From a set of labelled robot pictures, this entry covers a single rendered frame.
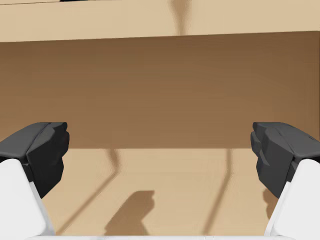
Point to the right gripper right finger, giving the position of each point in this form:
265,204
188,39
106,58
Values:
280,155

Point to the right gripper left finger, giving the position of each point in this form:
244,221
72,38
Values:
37,155

